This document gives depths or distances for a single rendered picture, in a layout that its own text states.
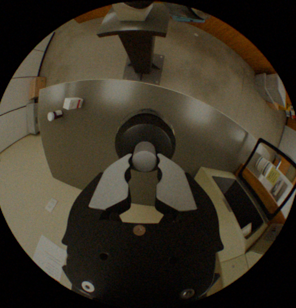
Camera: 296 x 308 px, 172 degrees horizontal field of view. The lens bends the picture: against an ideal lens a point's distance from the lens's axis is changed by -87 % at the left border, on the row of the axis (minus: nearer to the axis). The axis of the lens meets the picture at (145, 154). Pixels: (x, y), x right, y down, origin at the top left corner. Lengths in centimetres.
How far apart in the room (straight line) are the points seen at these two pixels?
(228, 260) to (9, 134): 286
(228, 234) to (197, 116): 48
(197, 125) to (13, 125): 270
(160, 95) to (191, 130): 19
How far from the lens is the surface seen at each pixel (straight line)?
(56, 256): 74
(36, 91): 236
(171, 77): 143
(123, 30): 57
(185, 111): 42
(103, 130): 45
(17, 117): 257
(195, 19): 46
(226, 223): 42
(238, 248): 42
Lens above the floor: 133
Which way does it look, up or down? 61 degrees down
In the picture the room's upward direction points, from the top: 178 degrees counter-clockwise
